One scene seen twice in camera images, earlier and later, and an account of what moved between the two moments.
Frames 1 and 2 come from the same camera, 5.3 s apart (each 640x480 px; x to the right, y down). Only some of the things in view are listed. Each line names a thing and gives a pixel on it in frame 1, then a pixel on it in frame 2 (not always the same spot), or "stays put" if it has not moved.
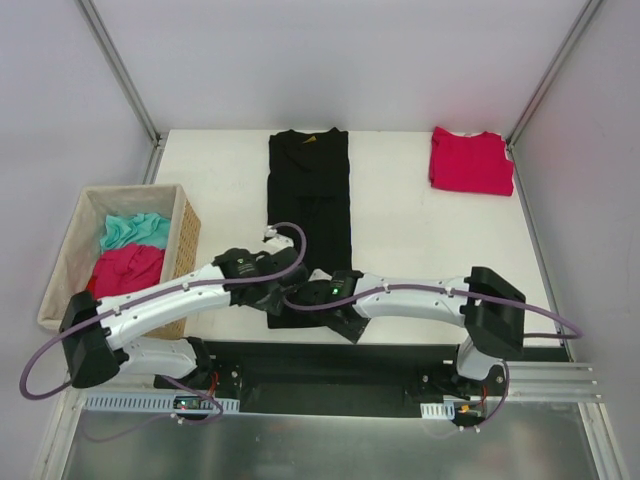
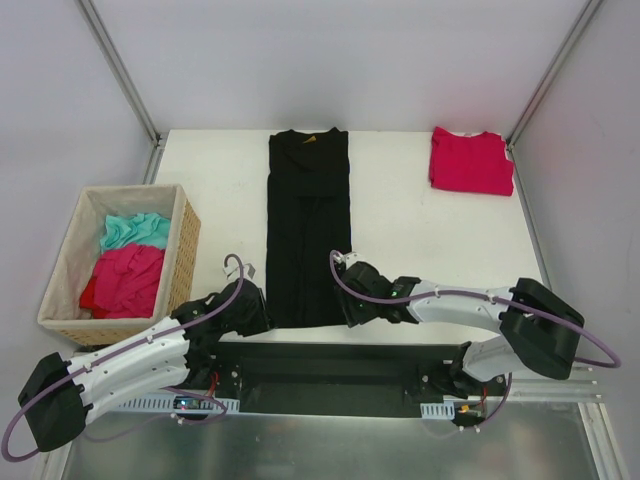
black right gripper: x=342 y=325 → x=351 y=293
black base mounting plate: x=341 y=379 stays put
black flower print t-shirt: x=309 y=186 stays put
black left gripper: x=272 y=301 → x=257 y=307
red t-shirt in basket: x=127 y=269 stays put
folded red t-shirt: x=477 y=163 stays put
